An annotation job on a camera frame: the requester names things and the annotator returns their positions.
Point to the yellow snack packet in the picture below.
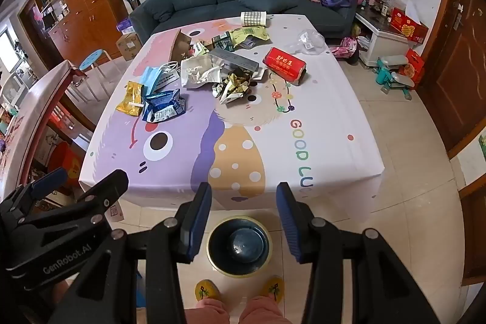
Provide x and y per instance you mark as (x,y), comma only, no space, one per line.
(131,98)

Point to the gold wrapper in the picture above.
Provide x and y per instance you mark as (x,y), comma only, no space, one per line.
(237,86)

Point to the purple plastic pack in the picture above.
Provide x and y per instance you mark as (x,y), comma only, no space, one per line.
(125,26)

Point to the small red gift box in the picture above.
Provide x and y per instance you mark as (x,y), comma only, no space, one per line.
(414,66)

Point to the cartoon tablecloth table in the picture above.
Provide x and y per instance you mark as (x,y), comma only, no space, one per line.
(182,111)

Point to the dark blue cushion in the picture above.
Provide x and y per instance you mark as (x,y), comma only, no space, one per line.
(265,1)
(159,5)

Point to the yellow-green snack packet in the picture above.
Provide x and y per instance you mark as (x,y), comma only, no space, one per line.
(250,32)

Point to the grey pouch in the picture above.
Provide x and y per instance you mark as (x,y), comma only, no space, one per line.
(250,42)

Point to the dark bin with yellow rim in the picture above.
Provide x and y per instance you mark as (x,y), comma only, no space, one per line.
(239,244)

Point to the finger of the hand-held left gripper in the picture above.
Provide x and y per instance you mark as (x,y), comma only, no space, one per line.
(51,180)
(106,189)

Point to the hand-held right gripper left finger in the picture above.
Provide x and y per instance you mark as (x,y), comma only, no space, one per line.
(201,217)

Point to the teal stepper machine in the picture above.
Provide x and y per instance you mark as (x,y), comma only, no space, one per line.
(395,77)

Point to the green white snack packet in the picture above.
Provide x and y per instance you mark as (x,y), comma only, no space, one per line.
(199,49)

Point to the large red gift box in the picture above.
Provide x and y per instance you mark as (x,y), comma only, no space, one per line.
(408,28)

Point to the pink backpack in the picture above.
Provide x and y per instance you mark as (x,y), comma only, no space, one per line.
(345,49)

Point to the yellow embroidered slipper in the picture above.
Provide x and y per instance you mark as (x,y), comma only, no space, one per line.
(207,290)
(273,286)

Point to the blue snack packet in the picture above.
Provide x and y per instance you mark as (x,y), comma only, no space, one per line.
(163,105)

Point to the dark green beige packet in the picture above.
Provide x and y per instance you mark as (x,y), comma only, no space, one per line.
(221,41)

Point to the blue round stool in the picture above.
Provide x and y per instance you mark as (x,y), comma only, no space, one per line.
(91,58)

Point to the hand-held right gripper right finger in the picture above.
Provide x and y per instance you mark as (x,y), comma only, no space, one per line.
(285,221)

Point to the blue face mask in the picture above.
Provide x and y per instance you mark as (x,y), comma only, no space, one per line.
(151,79)

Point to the red tissue pack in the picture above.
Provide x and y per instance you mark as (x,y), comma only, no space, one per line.
(283,64)

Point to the clear plastic bag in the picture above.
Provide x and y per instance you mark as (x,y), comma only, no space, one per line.
(307,41)

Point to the wooden door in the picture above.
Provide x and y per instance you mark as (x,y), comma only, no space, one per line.
(455,62)

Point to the white paper bag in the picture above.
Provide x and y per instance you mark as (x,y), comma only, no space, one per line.
(197,71)

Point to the cardboard box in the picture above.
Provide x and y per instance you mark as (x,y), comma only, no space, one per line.
(129,47)

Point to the brown wooden panel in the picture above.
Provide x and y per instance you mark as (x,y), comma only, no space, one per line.
(476,240)

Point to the long grey box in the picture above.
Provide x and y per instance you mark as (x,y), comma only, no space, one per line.
(235,60)

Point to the checkered paper cup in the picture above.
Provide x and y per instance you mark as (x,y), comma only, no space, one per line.
(253,17)

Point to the person's pink trouser leg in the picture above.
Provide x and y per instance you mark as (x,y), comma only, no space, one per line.
(207,312)
(264,310)

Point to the white low cabinet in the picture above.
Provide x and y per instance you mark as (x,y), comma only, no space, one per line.
(379,39)

